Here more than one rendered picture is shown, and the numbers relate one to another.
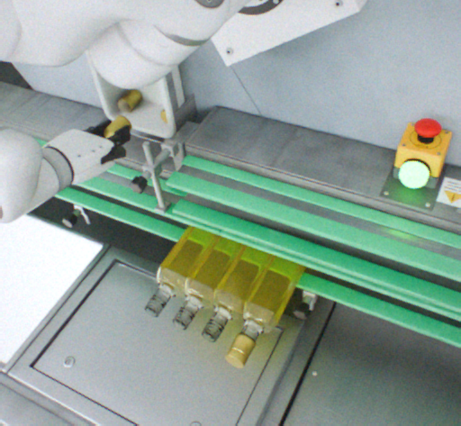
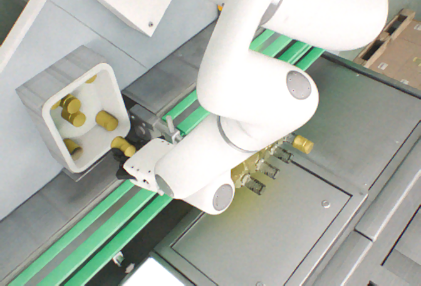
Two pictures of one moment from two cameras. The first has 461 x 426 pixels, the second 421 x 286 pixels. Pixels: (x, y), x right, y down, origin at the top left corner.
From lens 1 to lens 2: 0.92 m
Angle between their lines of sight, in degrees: 50
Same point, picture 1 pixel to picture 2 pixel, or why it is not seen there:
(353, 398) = (312, 131)
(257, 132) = (166, 74)
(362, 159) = not seen: hidden behind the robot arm
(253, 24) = not seen: outside the picture
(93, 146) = (161, 144)
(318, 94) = (174, 22)
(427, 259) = not seen: hidden behind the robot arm
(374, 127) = (202, 16)
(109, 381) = (282, 256)
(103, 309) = (217, 258)
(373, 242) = (277, 45)
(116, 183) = (133, 196)
